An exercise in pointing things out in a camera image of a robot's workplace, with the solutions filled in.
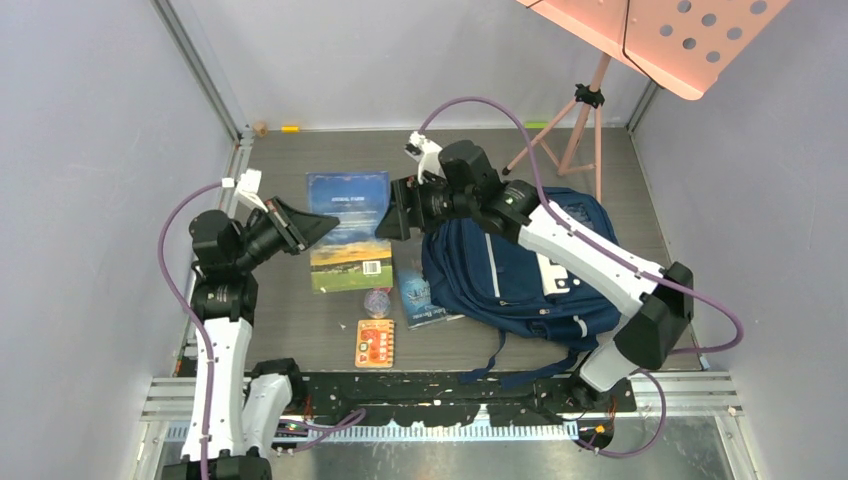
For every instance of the navy blue backpack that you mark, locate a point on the navy blue backpack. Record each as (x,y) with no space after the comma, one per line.
(500,284)

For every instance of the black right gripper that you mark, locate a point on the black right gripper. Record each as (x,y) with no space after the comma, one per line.
(407,192)

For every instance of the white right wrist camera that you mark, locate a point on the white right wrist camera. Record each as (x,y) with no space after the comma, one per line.
(425,153)

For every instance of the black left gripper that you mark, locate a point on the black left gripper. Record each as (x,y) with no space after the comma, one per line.
(297,230)

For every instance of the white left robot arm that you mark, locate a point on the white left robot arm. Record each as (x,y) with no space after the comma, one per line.
(236,412)

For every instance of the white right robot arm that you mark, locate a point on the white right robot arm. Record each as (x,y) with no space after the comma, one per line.
(655,302)

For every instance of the orange spiral notepad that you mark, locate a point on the orange spiral notepad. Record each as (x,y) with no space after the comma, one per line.
(375,343)

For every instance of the pink music stand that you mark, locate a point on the pink music stand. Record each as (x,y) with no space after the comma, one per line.
(681,46)

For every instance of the landscape cover book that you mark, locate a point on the landscape cover book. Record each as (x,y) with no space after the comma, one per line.
(350,257)

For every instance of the blue Wuthering Heights book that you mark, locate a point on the blue Wuthering Heights book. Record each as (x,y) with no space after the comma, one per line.
(415,295)

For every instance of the small wooden block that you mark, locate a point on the small wooden block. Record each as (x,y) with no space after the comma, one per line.
(260,129)

